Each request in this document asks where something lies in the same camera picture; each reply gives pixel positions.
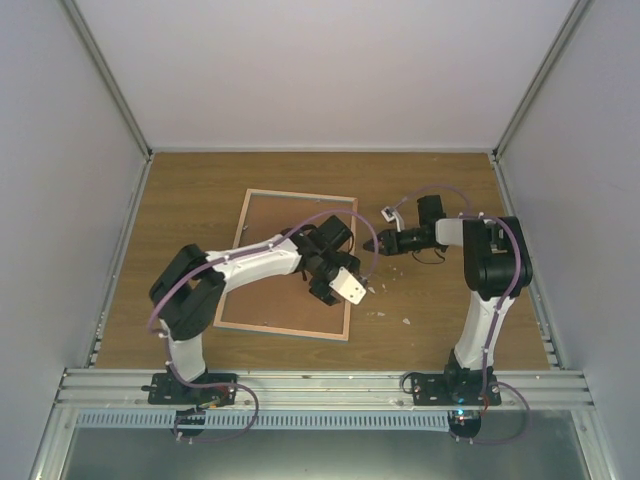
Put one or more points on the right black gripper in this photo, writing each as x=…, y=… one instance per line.
x=390, y=242

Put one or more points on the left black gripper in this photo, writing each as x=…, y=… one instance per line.
x=322, y=293

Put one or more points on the brown backing board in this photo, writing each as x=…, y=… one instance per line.
x=270, y=310

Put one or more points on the blue wooden picture frame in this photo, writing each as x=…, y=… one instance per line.
x=240, y=220

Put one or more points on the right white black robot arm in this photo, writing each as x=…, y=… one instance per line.
x=496, y=267

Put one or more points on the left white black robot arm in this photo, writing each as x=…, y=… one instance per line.
x=186, y=295

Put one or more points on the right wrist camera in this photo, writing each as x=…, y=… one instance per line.
x=392, y=216

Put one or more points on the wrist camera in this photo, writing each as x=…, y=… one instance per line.
x=392, y=216
x=348, y=286

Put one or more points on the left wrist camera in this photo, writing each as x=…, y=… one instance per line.
x=348, y=286

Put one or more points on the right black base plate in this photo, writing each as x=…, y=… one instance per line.
x=450, y=389

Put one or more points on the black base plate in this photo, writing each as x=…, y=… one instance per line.
x=166, y=389
x=450, y=389

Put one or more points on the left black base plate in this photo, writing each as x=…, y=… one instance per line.
x=166, y=389

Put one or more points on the grey slotted cable duct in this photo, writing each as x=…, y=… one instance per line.
x=269, y=420

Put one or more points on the aluminium front rail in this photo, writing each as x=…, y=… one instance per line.
x=319, y=390

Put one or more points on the right aluminium corner post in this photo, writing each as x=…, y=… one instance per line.
x=560, y=42

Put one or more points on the aluminium corner post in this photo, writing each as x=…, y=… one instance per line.
x=560, y=42
x=87, y=39

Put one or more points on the left aluminium corner post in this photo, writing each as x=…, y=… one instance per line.
x=87, y=39

